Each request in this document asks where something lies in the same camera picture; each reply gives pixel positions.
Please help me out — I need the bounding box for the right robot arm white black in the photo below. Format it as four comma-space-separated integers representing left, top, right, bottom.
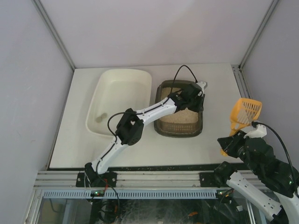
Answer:
214, 131, 299, 224

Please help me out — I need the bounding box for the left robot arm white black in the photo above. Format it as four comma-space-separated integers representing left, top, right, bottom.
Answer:
84, 81, 207, 187

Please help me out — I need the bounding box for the dark grey litter box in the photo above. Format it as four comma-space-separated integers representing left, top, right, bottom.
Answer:
154, 80, 203, 138

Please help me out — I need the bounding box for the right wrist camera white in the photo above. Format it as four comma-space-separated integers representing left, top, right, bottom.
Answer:
244, 124, 267, 138

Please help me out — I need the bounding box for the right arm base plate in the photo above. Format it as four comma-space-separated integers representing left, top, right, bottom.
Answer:
199, 161, 237, 188

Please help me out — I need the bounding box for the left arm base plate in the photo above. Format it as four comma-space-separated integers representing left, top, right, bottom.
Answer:
76, 168, 117, 188

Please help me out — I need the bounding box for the yellow litter scoop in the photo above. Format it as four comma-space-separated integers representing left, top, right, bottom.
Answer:
220, 98, 263, 157

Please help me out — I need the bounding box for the aluminium front rail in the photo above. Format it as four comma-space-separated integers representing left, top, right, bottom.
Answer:
34, 171, 216, 189

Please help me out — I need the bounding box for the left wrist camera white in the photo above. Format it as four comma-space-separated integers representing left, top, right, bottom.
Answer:
196, 81, 207, 90

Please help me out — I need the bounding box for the grey slotted cable duct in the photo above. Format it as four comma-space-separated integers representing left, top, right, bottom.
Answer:
43, 189, 217, 199

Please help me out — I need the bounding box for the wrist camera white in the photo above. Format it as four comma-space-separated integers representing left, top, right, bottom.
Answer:
244, 124, 267, 138
196, 81, 207, 90

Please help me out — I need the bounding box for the white plastic tub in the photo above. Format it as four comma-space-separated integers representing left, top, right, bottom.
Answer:
85, 69, 152, 136

